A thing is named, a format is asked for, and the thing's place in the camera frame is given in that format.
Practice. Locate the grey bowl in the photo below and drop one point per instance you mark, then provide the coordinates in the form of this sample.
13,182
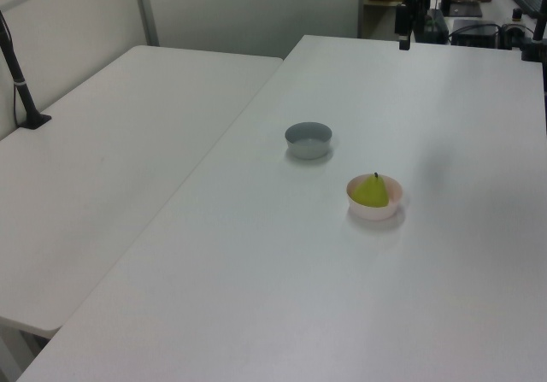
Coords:
308,145

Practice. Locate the white side table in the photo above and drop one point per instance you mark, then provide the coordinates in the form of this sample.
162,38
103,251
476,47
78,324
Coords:
107,164

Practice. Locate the yellow-green ball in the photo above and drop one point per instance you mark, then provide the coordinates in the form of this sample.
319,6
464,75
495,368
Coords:
372,192

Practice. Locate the black clamp stand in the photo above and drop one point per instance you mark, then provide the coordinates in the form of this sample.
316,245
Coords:
534,40

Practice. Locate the pink bowl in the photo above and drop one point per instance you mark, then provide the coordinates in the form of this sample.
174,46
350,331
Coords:
376,212

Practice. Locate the black camera stand pole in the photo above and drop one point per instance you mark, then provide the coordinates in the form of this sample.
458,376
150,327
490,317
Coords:
19,87

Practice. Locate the grey partition post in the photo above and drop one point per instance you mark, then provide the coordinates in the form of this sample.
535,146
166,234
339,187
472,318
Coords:
146,8

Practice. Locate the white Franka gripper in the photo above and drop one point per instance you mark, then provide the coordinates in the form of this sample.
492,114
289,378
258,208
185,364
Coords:
403,19

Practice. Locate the black equipment box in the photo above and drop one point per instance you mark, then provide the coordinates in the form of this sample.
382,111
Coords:
473,31

